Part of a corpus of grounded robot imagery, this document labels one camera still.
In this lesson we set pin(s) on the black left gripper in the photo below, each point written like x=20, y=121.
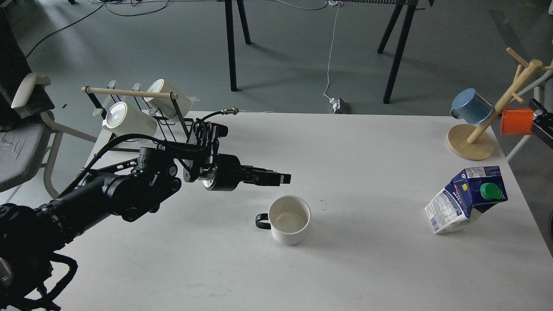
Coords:
x=223, y=172

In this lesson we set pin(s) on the white mug black handle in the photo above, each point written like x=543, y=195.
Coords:
x=288, y=219

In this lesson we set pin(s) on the blue white milk carton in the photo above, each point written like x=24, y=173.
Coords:
x=462, y=201

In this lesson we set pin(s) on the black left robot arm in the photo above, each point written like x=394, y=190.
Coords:
x=130, y=176

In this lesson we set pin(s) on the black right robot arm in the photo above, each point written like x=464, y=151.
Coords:
x=542, y=123

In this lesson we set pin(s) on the blue cup on tree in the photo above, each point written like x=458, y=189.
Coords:
x=471, y=107

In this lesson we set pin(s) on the orange cup on tree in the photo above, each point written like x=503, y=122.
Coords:
x=517, y=122

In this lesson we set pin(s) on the white mug rear on rack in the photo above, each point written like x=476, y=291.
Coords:
x=165, y=104

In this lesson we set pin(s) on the white mug on rack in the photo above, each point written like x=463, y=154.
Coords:
x=165, y=104
x=123, y=118

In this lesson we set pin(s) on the white mug front on rack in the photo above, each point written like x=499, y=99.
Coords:
x=123, y=118

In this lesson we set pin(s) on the wooden mug tree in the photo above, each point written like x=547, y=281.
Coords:
x=471, y=141

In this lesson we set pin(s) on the black wire mug rack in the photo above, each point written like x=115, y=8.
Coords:
x=157, y=111

